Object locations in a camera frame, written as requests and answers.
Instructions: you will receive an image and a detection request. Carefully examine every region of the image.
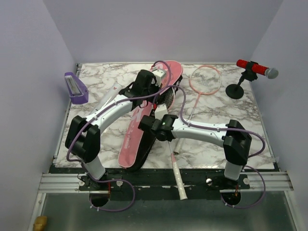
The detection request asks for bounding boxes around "pink racket bag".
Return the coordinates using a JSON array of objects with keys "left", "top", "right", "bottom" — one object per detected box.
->
[{"left": 118, "top": 60, "right": 183, "bottom": 171}]

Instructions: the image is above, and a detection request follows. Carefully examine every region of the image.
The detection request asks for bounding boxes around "white shuttlecock tube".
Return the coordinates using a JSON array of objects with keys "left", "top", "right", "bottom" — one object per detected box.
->
[{"left": 95, "top": 83, "right": 123, "bottom": 111}]

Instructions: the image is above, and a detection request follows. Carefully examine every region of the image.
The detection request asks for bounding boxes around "pink badminton racket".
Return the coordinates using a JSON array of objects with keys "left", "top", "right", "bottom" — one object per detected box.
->
[{"left": 173, "top": 65, "right": 223, "bottom": 154}]

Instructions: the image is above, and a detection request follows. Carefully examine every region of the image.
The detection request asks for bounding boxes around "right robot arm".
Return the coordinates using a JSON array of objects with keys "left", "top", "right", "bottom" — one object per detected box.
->
[{"left": 138, "top": 114, "right": 252, "bottom": 189}]

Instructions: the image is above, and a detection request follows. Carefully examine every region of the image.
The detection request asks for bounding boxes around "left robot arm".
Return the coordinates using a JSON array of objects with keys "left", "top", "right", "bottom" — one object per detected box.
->
[{"left": 65, "top": 69, "right": 166, "bottom": 190}]

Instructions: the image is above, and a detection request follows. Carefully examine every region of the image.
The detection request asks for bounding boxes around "purple wedge device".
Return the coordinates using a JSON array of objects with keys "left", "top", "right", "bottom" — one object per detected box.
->
[{"left": 64, "top": 72, "right": 89, "bottom": 105}]

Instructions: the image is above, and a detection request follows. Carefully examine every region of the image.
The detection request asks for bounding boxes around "red microphone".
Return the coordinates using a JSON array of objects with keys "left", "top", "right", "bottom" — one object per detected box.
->
[{"left": 236, "top": 59, "right": 279, "bottom": 79}]

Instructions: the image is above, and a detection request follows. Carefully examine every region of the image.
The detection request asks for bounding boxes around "brass fitting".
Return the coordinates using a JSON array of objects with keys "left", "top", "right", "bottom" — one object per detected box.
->
[{"left": 32, "top": 216, "right": 48, "bottom": 231}]

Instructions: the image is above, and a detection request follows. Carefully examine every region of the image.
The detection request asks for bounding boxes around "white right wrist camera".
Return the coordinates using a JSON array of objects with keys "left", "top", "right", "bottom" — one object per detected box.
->
[{"left": 154, "top": 103, "right": 168, "bottom": 120}]

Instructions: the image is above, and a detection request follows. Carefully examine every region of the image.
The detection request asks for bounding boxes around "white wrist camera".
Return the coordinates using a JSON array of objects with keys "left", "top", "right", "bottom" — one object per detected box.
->
[
  {"left": 154, "top": 103, "right": 168, "bottom": 120},
  {"left": 151, "top": 67, "right": 167, "bottom": 86}
]

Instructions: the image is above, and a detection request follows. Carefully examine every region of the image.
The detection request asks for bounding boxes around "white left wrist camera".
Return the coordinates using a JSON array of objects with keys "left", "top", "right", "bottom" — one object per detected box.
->
[{"left": 151, "top": 67, "right": 167, "bottom": 86}]

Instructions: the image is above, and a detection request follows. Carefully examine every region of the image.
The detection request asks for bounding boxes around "black base frame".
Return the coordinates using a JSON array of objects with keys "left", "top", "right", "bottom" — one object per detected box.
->
[{"left": 50, "top": 166, "right": 250, "bottom": 201}]

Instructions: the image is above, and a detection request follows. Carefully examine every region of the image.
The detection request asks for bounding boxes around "aluminium rail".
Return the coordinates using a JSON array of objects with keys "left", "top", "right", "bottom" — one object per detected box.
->
[{"left": 38, "top": 172, "right": 293, "bottom": 193}]

